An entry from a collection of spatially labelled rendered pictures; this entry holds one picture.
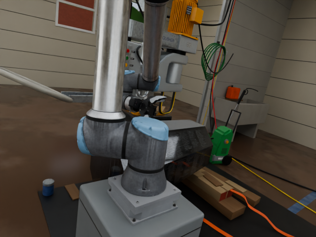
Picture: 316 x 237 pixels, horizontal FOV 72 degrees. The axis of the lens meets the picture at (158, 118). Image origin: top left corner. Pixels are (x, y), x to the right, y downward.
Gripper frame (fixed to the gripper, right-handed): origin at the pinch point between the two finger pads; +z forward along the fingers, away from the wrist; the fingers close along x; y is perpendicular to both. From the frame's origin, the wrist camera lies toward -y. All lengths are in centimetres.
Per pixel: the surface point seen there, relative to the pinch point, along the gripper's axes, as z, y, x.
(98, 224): 9, -22, 47
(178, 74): -74, 90, -46
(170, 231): 28.8, -5.4, 40.5
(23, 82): -55, -42, 8
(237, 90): -152, 388, -116
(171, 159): -44, 82, 33
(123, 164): -56, 41, 46
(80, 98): -73, -2, 8
